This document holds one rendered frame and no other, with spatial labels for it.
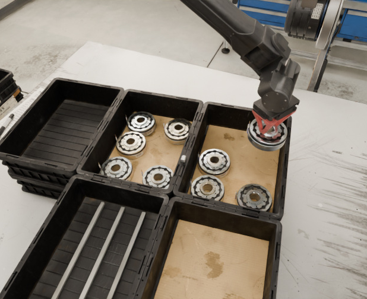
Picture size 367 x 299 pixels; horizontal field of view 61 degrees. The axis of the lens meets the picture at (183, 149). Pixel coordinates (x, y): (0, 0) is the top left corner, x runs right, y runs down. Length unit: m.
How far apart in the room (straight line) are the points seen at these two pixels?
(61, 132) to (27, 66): 2.09
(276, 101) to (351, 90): 2.21
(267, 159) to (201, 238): 0.36
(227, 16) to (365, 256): 0.83
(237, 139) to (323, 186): 0.36
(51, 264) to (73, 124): 0.54
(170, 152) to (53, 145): 0.42
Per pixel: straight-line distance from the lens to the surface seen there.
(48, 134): 1.27
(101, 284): 0.91
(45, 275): 0.97
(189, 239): 0.92
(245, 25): 0.69
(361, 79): 3.04
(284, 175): 0.93
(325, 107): 1.54
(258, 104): 0.80
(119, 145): 1.10
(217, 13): 0.67
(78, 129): 1.24
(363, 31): 2.81
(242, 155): 1.08
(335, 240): 1.14
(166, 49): 3.12
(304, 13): 1.16
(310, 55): 2.91
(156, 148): 1.10
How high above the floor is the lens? 1.67
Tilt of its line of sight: 50 degrees down
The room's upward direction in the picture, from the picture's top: 3 degrees counter-clockwise
